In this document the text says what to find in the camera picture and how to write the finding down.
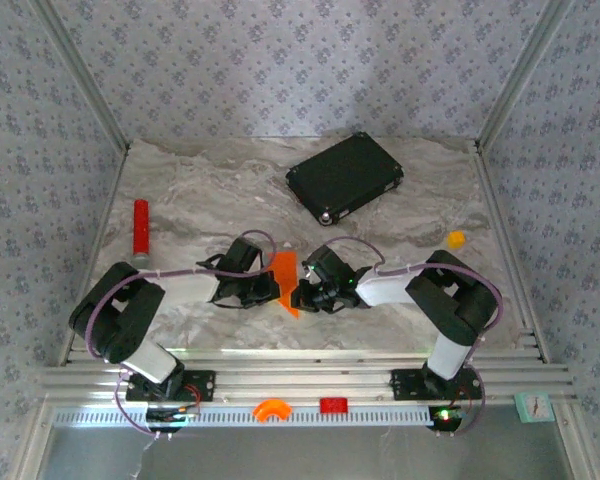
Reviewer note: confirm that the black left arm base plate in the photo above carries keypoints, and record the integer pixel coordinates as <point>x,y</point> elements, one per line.
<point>202,386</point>

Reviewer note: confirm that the small yellow cube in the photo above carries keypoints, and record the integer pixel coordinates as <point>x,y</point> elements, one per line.
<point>456,240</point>

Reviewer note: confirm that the red rectangular block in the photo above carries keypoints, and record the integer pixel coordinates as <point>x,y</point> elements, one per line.
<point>334,405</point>

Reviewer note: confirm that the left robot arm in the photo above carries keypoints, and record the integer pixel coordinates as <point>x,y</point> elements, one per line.
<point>120,320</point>

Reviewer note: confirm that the red glitter cylinder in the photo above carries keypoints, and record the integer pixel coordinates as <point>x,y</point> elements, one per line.
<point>141,225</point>

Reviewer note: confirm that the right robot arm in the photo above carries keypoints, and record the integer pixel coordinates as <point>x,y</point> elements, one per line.
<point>445,310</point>

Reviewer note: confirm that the teal square clock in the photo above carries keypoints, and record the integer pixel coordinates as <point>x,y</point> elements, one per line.
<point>534,407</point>

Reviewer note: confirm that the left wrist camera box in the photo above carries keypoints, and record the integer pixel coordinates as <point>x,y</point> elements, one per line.
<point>242,255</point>

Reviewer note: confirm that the aluminium side rail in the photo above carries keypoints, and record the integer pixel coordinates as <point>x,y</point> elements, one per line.
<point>505,250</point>
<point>100,240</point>

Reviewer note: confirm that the aluminium frame post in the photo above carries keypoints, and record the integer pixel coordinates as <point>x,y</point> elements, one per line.
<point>521,75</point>
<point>82,75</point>

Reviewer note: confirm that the orange curved plastic piece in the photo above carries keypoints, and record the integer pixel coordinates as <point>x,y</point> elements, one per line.
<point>272,407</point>

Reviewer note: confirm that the black hard case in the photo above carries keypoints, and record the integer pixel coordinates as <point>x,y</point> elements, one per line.
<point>345,177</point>

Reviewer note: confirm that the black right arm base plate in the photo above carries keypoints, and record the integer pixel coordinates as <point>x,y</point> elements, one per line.
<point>405,385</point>

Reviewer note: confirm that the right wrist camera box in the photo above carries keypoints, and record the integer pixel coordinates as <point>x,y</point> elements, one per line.
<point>327,267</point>

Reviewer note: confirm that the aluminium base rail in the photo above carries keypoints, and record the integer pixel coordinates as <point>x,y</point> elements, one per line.
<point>300,380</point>

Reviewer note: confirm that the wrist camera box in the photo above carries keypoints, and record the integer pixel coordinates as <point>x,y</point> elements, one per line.
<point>327,267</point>
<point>242,255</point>

